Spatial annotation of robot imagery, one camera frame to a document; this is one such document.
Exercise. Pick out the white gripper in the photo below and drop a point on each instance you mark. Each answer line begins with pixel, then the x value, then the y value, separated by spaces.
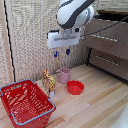
pixel 63 38

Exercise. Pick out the toy giraffe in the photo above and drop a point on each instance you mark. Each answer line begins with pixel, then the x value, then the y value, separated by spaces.
pixel 49 81

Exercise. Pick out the beige woven screen panel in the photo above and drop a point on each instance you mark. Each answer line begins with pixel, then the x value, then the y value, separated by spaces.
pixel 33 33

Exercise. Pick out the red bowl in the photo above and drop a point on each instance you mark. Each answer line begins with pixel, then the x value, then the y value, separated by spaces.
pixel 75 88

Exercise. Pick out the brown drawer cabinet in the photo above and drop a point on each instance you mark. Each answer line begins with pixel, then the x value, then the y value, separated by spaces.
pixel 106 50

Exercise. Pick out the red basket with blue rim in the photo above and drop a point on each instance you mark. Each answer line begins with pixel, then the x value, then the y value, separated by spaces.
pixel 26 105

